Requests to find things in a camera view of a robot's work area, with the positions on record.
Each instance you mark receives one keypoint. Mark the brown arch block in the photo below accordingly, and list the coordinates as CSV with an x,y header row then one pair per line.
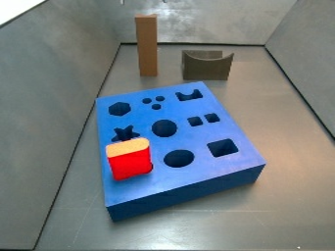
x,y
147,44

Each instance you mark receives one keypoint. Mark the blue foam shape-sorter board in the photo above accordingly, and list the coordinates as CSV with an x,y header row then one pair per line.
x,y
200,153

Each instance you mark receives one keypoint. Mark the dark grey curved fixture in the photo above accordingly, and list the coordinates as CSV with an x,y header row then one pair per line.
x,y
206,65

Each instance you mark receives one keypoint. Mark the red block with tan top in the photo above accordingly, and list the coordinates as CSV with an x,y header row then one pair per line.
x,y
130,158

